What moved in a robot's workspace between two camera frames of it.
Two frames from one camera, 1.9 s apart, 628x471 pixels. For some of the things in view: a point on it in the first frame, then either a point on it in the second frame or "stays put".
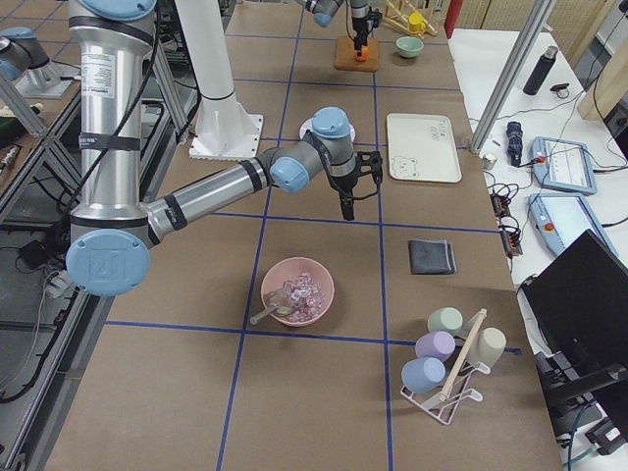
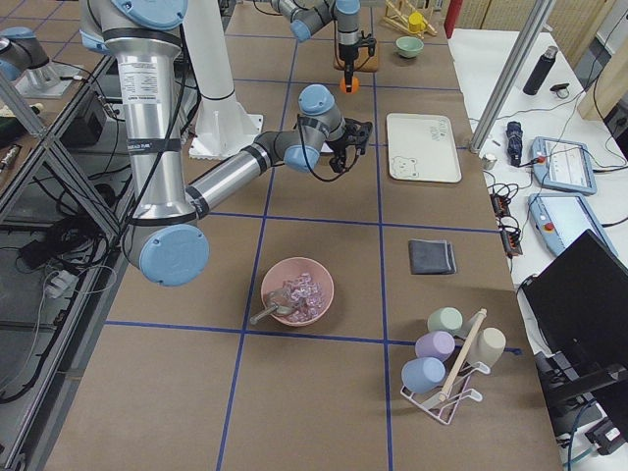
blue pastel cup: [423, 375] stays put
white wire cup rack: [442, 402] stays put
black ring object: [558, 87] stays put
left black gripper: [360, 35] → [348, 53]
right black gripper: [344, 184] → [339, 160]
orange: [365, 54] → [354, 86]
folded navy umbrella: [514, 132] stays put
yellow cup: [416, 22] stays put
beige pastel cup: [488, 346] stays put
